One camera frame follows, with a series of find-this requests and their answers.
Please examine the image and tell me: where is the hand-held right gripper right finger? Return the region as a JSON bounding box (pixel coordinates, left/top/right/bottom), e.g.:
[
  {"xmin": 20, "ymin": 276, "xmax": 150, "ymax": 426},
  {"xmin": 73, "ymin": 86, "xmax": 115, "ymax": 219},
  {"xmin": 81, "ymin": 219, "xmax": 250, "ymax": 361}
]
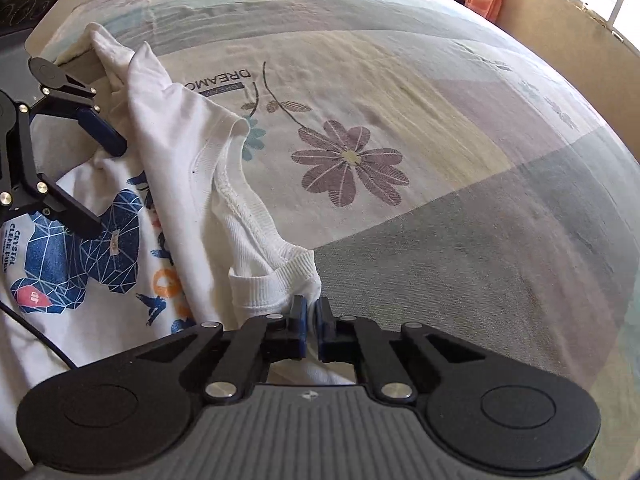
[{"xmin": 315, "ymin": 296, "xmax": 502, "ymax": 405}]

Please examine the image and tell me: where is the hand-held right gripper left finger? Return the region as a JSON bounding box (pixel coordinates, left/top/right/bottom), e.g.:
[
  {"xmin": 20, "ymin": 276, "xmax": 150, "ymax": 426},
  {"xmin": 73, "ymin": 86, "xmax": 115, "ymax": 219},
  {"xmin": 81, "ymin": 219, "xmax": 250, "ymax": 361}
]
[{"xmin": 135, "ymin": 294, "xmax": 308, "ymax": 405}]

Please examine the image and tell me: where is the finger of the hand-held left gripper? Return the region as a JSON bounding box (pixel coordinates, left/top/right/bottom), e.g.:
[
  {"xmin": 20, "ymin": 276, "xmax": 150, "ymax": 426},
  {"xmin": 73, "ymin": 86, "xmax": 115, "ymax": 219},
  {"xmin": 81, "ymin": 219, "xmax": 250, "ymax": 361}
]
[
  {"xmin": 0, "ymin": 173, "xmax": 104, "ymax": 241},
  {"xmin": 27, "ymin": 56, "xmax": 129, "ymax": 157}
]

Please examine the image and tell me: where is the white printed sweatshirt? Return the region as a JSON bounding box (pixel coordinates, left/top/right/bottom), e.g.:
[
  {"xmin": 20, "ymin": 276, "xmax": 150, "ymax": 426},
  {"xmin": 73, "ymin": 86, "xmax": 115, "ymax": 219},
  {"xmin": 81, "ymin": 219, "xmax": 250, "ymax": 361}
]
[{"xmin": 0, "ymin": 22, "xmax": 324, "ymax": 473}]

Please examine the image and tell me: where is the dark flat object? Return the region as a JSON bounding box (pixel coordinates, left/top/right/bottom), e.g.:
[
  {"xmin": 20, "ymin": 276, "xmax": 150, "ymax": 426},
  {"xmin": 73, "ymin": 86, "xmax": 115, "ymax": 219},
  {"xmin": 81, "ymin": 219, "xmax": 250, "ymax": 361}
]
[{"xmin": 0, "ymin": 0, "xmax": 59, "ymax": 38}]

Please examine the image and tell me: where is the bed with patchwork sheet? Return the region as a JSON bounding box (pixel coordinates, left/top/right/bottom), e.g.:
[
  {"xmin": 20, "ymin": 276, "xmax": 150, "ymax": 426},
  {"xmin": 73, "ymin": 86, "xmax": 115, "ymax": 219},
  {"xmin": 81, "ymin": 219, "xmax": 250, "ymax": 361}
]
[{"xmin": 0, "ymin": 0, "xmax": 640, "ymax": 471}]

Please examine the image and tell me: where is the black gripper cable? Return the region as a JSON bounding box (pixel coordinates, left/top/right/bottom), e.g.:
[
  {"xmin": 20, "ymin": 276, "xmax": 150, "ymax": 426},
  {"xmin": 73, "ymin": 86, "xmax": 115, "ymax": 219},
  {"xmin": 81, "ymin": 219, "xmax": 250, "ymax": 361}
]
[{"xmin": 0, "ymin": 301, "xmax": 79, "ymax": 369}]

